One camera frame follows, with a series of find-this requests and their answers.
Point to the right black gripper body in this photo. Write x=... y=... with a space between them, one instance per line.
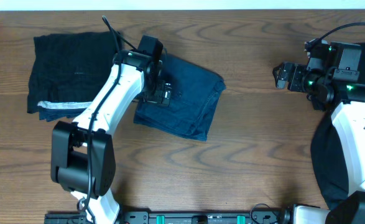
x=306 y=81

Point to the blue denim shorts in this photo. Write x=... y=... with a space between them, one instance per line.
x=194 y=96

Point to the black mounting rail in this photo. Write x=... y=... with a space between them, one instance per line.
x=261 y=215

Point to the black garment pile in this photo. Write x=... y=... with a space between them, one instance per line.
x=327 y=155

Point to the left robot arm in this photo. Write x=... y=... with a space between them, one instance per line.
x=82 y=155

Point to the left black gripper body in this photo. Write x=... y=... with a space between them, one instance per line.
x=156 y=93

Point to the folded black shorts white trim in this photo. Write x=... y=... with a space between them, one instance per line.
x=68 y=72

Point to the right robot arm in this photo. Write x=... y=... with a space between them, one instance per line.
x=334 y=82

